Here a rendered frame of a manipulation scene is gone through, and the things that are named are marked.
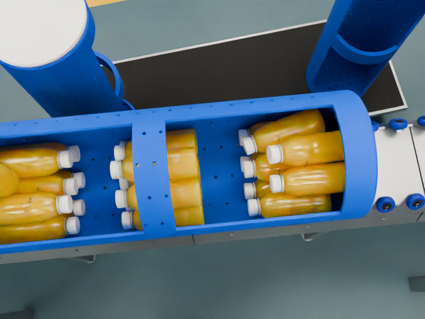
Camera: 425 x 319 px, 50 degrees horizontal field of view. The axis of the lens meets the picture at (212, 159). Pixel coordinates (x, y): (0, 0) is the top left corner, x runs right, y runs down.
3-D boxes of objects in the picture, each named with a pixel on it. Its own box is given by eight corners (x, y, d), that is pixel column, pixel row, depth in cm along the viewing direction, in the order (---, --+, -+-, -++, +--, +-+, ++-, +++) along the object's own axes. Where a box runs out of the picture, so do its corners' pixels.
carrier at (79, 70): (118, 173, 197) (153, 119, 204) (46, 88, 113) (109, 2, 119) (65, 141, 201) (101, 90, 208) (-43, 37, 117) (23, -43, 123)
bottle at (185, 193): (202, 212, 97) (125, 220, 96) (201, 194, 102) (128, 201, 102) (200, 187, 93) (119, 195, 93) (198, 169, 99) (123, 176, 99)
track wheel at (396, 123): (410, 129, 115) (411, 121, 114) (393, 130, 115) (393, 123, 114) (402, 123, 119) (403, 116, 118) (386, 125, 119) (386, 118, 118)
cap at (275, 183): (281, 194, 97) (273, 195, 97) (277, 188, 100) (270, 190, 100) (280, 176, 96) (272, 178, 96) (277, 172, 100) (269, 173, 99)
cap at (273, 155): (272, 151, 99) (264, 152, 99) (276, 140, 96) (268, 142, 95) (277, 166, 97) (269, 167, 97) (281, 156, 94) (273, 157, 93)
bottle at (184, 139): (195, 133, 105) (124, 140, 105) (194, 129, 98) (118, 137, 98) (198, 162, 105) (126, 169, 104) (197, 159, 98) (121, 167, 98)
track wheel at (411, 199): (428, 196, 109) (424, 191, 110) (410, 198, 109) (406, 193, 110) (424, 210, 111) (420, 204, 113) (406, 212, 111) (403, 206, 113)
